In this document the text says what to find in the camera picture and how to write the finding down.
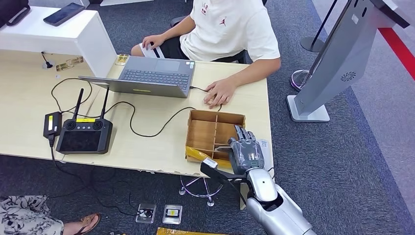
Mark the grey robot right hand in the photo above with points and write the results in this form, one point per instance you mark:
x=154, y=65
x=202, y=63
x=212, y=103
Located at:
x=246, y=155

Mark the wooden compartment box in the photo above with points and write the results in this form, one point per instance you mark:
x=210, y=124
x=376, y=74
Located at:
x=201, y=133

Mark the black smartphone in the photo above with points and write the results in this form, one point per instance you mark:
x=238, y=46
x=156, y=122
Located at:
x=63, y=14

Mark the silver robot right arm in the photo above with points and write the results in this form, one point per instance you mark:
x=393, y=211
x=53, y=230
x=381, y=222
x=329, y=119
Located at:
x=275, y=217

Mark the person's left forearm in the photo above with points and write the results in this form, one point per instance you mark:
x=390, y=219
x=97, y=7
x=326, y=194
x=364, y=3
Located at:
x=256, y=73

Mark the person's right forearm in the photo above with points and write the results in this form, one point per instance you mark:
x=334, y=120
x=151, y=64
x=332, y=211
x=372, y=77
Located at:
x=178, y=29

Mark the person's left hand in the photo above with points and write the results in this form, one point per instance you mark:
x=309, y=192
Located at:
x=220, y=92

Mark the person's hand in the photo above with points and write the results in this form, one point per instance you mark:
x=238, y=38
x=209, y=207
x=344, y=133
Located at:
x=220, y=92
x=154, y=41

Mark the person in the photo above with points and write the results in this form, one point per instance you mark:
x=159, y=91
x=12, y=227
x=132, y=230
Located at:
x=227, y=32
x=26, y=215

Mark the person's right hand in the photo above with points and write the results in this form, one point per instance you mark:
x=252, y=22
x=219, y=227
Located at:
x=154, y=41

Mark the chrome stool base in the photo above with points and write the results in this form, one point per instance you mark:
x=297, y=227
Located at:
x=210, y=203

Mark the chrome stanchion base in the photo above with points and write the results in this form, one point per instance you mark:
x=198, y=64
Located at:
x=298, y=79

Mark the light wood desk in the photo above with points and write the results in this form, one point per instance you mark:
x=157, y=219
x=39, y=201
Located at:
x=152, y=152

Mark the floor socket with yellow label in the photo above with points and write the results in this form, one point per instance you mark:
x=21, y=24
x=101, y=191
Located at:
x=172, y=214

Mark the yellow floor strip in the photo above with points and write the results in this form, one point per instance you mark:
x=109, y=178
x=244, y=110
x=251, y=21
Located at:
x=175, y=232

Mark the floor socket with black plug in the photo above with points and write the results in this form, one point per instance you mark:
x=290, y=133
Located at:
x=146, y=213

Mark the grey laptop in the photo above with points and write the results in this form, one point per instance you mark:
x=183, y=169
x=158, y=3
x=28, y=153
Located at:
x=155, y=76

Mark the black stanchion pole with base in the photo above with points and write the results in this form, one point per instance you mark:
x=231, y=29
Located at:
x=311, y=44

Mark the grey kiosk stand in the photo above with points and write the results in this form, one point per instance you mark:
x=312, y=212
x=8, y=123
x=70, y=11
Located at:
x=337, y=55

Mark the black remote controller with antennas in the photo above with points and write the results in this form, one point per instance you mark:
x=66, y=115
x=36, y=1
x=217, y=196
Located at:
x=82, y=141

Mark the brown sandal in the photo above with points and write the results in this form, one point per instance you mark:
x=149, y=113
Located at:
x=90, y=221

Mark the black power adapter yellow label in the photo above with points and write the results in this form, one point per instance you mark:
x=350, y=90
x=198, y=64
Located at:
x=52, y=125

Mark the white furniture base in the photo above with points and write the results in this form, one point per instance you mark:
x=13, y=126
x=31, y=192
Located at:
x=123, y=2

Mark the small black desk microphone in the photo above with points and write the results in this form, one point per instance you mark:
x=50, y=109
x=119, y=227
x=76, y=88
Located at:
x=48, y=65

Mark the white counter block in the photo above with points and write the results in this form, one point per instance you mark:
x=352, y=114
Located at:
x=58, y=32

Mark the black bag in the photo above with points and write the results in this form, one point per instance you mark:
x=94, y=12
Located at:
x=11, y=9

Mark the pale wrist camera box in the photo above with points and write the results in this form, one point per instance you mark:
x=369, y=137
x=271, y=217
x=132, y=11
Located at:
x=210, y=163

